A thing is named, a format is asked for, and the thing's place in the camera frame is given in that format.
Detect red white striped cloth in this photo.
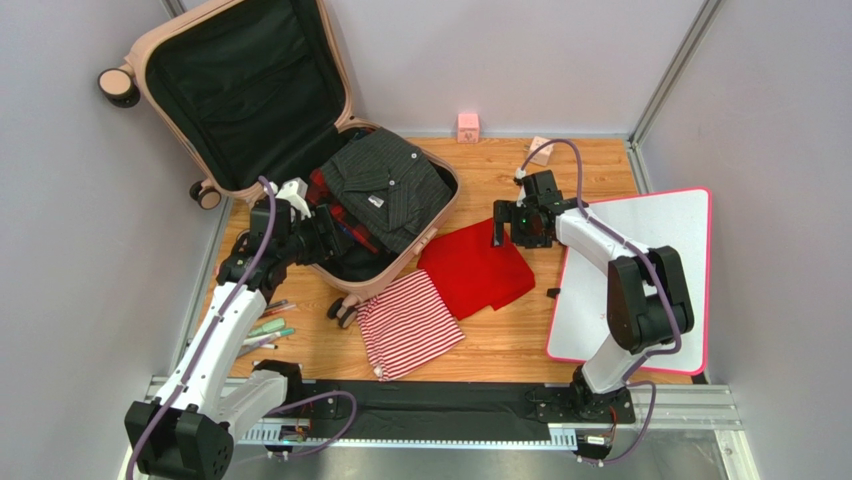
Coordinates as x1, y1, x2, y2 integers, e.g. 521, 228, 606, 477
356, 270, 465, 382

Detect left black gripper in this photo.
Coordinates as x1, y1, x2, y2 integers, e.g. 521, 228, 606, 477
279, 203, 355, 265

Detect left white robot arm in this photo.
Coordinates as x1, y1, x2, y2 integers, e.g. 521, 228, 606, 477
125, 199, 351, 479

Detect pink suitcase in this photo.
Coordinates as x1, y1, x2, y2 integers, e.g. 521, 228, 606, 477
97, 0, 463, 331

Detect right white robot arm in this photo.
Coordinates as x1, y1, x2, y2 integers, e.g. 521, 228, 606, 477
491, 169, 695, 416

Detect white board pink edge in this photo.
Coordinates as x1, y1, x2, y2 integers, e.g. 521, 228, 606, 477
545, 188, 713, 375

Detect red black plaid shirt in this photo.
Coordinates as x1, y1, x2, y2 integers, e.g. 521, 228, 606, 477
306, 168, 386, 254

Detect green marker pens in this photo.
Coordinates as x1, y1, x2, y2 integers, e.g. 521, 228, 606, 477
238, 318, 295, 357

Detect dark pinstripe shirt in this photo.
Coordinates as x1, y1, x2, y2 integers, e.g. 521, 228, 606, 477
320, 128, 454, 254

